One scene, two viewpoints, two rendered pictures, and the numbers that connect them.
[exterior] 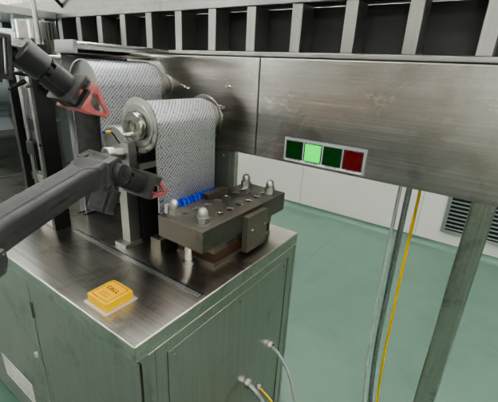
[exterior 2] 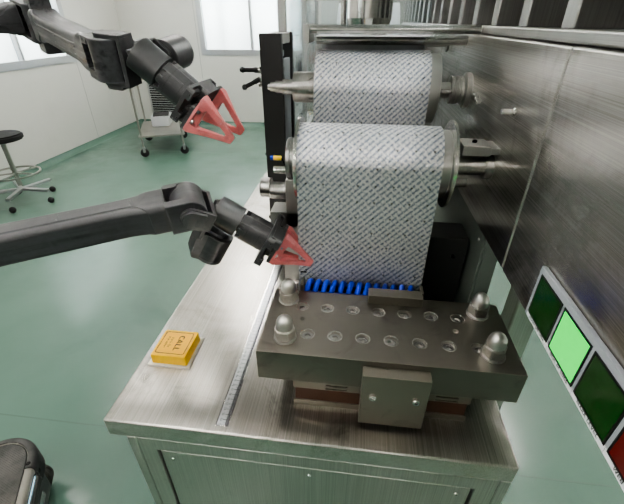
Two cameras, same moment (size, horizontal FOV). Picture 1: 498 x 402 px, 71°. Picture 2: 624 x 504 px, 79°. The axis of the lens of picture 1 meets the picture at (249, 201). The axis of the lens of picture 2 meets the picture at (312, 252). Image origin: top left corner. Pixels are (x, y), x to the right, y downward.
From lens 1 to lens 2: 0.72 m
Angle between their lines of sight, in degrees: 57
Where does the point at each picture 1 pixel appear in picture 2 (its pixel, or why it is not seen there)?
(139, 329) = (135, 404)
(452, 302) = not seen: outside the picture
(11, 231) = not seen: outside the picture
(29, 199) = (29, 227)
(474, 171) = not seen: outside the picture
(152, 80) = (411, 83)
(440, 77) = not seen: outside the picture
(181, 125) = (351, 173)
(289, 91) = (589, 154)
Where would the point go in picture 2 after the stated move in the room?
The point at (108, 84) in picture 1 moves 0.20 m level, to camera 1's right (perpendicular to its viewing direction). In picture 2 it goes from (330, 88) to (390, 105)
